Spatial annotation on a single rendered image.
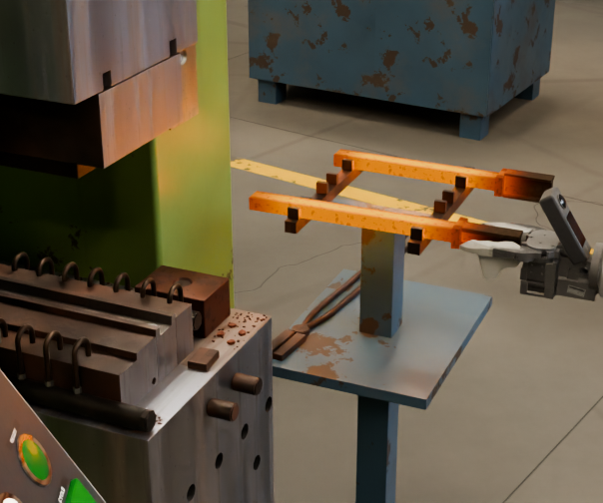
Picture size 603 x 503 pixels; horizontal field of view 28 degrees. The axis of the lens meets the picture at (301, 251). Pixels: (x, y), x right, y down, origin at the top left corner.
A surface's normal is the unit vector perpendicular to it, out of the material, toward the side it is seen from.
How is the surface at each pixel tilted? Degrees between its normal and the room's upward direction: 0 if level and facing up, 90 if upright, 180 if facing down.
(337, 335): 0
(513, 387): 0
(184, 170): 90
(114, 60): 90
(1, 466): 60
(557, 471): 0
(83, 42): 90
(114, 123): 90
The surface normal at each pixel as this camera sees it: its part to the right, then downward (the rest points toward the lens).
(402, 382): 0.00, -0.91
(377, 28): -0.50, 0.36
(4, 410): 0.87, -0.46
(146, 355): 0.92, 0.17
